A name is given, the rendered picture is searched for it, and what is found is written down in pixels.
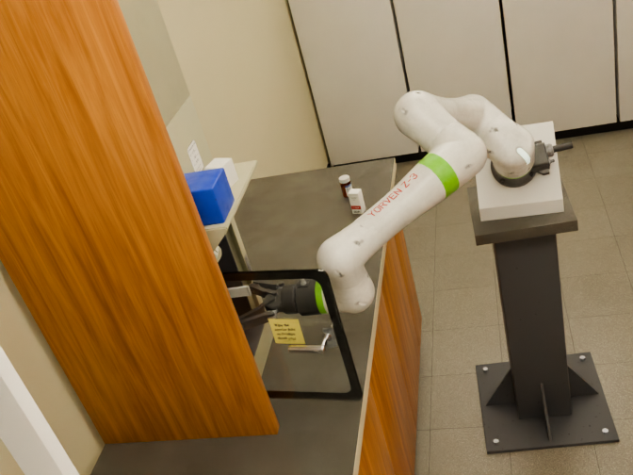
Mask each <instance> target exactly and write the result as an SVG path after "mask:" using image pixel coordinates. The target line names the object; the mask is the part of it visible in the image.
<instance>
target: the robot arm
mask: <svg viewBox="0 0 633 475"><path fill-rule="evenodd" d="M394 121H395V124H396V126H397V128H398V130H399V131H400V132H401V133H402V134H403V135H405V136H406V137H408V138H409V139H411V140H413V141H414V142H415V143H417V144H418V145H419V146H420V147H422V148H423V149H424V150H425V151H426V152H427V153H428V154H427V155H426V156H425V157H423V158H422V159H421V160H420V161H419V162H418V163H417V164H416V165H415V166H414V167H413V168H412V169H411V170H410V171H409V172H408V173H407V174H406V175H405V176H404V177H403V178H402V179H401V180H400V182H399V183H398V184H397V185H396V186H395V187H394V188H393V189H391V190H390V191H389V192H388V193H387V194H386V195H385V196H384V197H383V198H381V199H380V200H379V201H378V202H377V203H376V204H374V205H373V206H372V207H371V208H369V209H368V210H367V211H366V213H364V214H363V215H362V216H361V217H359V218H358V219H357V220H355V221H354V222H353V223H351V224H350V225H349V226H347V227H346V228H344V229H343V230H341V231H340V232H338V233H337V234H335V235H334V236H332V237H330V238H328V239H327V240H325V241H324V242H323V243H322V244H321V245H320V247H319V249H318V251H317V254H316V262H317V266H318V268H319V269H321V270H325V271H326V272H327V273H328V275H329V278H330V281H331V284H332V288H333V294H334V297H335V300H336V303H337V307H338V310H339V312H343V313H351V314H356V313H360V312H363V311H365V310H366V309H367V308H368V307H369V306H370V305H371V304H372V302H373V300H374V297H375V287H374V284H373V282H372V280H371V278H370V277H369V275H368V273H367V271H366V269H365V263H366V262H367V261H368V260H369V259H370V258H371V257H372V256H373V255H374V254H375V253H376V252H377V251H378V250H379V249H380V248H381V247H382V246H383V245H384V244H385V243H386V242H387V241H389V240H390V239H391V238H392V237H393V236H395V235H396V234H397V233H398V232H399V231H401V230H402V229H403V228H404V227H406V226H407V225H408V224H410V223H411V222H412V221H414V220H415V219H417V218H418V217H419V216H421V215H422V214H424V213H425V212H427V211H428V210H430V209H431V208H433V207H434V206H436V205H438V204H439V203H440V202H442V201H443V200H444V199H445V198H446V197H448V196H449V195H451V194H452V193H453V192H455V191H456V190H457V189H459V188H460V187H461V186H463V185H464V184H465V183H467V182H468V181H469V180H470V179H472V178H473V177H474V176H475V175H476V174H478V173H479V172H480V171H481V170H482V168H483V167H484V165H485V163H486V160H487V157H488V158H489V159H490V160H491V171H492V174H493V176H494V178H495V180H496V181H497V182H498V183H499V184H501V185H503V186H505V187H509V188H519V187H522V186H524V185H526V184H527V183H529V182H530V181H531V180H532V179H533V177H534V176H535V174H536V172H537V173H539V174H541V175H547V174H549V170H550V164H551V163H552V162H555V159H549V157H550V156H553V155H554V153H556V152H560V151H564V150H568V149H572V148H574V147H573V143H572V142H571V141H570V142H565V143H562V144H558V145H554V146H552V144H551V143H550V144H549V143H548V144H544V142H542V140H537V141H535V142H534V139H533V137H532V136H531V134H530V133H529V132H528V131H527V130H526V129H525V128H524V127H523V126H521V125H519V124H518V123H516V122H514V121H513V120H511V119H510V118H509V117H508V116H506V115H505V114H504V113H503V112H501V111H500V110H499V109H498V108H497V107H495V106H494V105H493V104H492V103H490V102H489V101H488V100H487V99H486V98H484V97H482V96H480V95H477V94H469V95H465V96H463V97H459V98H444V97H439V96H435V95H433V94H430V93H428V92H425V91H422V90H413V91H410V92H408V93H406V94H404V95H403V96H402V97H401V98H400V99H399V100H398V102H397V104H396V106H395V109H394Z"/></svg>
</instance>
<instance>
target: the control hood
mask: <svg viewBox="0 0 633 475"><path fill-rule="evenodd" d="M257 163H258V161H256V160H254V161H247V162H241V163H236V164H234V165H235V170H236V173H237V176H238V180H237V181H236V182H235V183H234V184H233V185H232V186H231V190H232V193H233V195H234V198H235V202H234V204H233V206H232V208H231V210H230V212H229V214H228V216H227V219H226V221H225V223H218V224H211V225H205V226H204V229H205V232H206V234H207V236H208V239H209V241H210V244H211V247H212V249H213V252H214V251H215V250H216V248H217V247H218V245H219V243H220V242H221V240H222V238H223V237H224V235H225V234H226V232H227V231H228V229H229V226H230V224H231V222H232V220H233V218H234V215H235V213H236V211H237V209H238V206H239V204H240V202H241V200H242V198H243V195H244V193H245V191H246V189H247V187H248V185H249V183H250V181H251V179H252V176H253V173H254V171H255V169H256V167H257V165H258V164H257Z"/></svg>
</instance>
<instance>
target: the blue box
mask: <svg viewBox="0 0 633 475"><path fill-rule="evenodd" d="M184 176H185V178H186V180H187V184H188V187H189V189H190V192H191V195H192V197H193V200H194V203H195V205H196V207H197V209H198V212H199V215H200V217H201V220H202V222H203V226H205V225H211V224H218V223H225V221H226V219H227V216H228V214H229V212H230V210H231V208H232V206H233V204H234V202H235V198H234V195H233V193H232V190H231V187H230V184H229V182H228V179H227V178H228V177H227V176H226V173H225V170H224V169H223V168H218V169H212V170H206V171H200V172H189V173H185V174H184Z"/></svg>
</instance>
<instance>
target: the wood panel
mask: <svg viewBox="0 0 633 475"><path fill-rule="evenodd" d="M0 259H1V261H2V263H3V265H4V267H5V268H6V270H7V272H8V274H9V276H10V278H11V280H12V281H13V283H14V285H15V286H16V287H17V289H18V291H19V293H20V294H21V296H22V298H23V300H24V302H25V304H26V306H27V308H28V309H29V311H30V313H31V315H32V316H33V318H34V320H35V322H36V323H37V324H38V326H39V328H40V329H41V332H42V334H43V336H44V337H45V339H46V341H47V343H48V344H49V346H50V348H51V350H52V351H53V353H54V355H55V357H56V358H57V361H58V363H59V364H60V365H61V367H62V369H63V371H64V372H65V374H66V376H67V378H68V379H69V381H70V383H71V385H72V386H73V389H74V391H75V392H76V394H77V396H78V398H79V400H80V401H81V402H82V404H83V406H84V407H85V409H86V411H87V413H88V414H89V417H90V419H91V420H92V422H93V424H94V426H95V427H96V429H97V431H98V433H99V435H100V436H101V437H102V439H103V441H104V442H105V444H115V443H132V442H149V441H166V440H182V439H199V438H216V437H233V436H250V435H267V434H278V431H279V427H280V424H279V422H278V419H277V417H276V415H275V412H274V410H273V407H272V404H271V402H270V399H269V396H268V393H267V391H266V388H265V385H264V383H263V380H262V377H261V375H260V372H259V370H258V367H257V365H256V363H255V360H254V358H253V355H252V351H251V348H250V345H249V343H248V340H247V338H246V336H245V333H244V331H243V328H242V325H241V323H240V320H239V318H238V315H237V313H236V311H235V307H234V304H233V301H232V299H231V296H230V293H229V291H228V288H227V286H226V284H225V281H224V279H223V276H222V273H221V271H220V268H219V264H218V261H217V259H216V257H215V255H214V252H213V249H212V247H211V244H210V241H209V239H208V236H207V234H206V232H205V229H204V227H203V222H202V220H201V217H200V215H199V212H198V209H197V207H196V205H195V203H194V200H193V197H192V195H191V192H190V189H189V187H188V184H187V180H186V178H185V176H184V173H183V170H182V168H181V165H180V163H179V160H178V157H177V155H176V153H175V151H174V148H173V145H172V143H171V140H170V136H169V133H168V131H167V128H166V125H165V124H164V121H163V118H162V116H161V113H160V111H159V108H158V105H157V103H156V100H155V98H154V94H153V92H152V89H151V86H150V84H149V81H148V79H147V76H146V73H145V72H144V69H143V66H142V64H141V61H140V59H139V56H138V52H137V49H136V46H135V45H134V42H133V40H132V37H131V34H130V32H129V29H128V27H127V24H126V21H125V20H124V17H123V14H122V10H121V8H120V5H119V2H118V0H0Z"/></svg>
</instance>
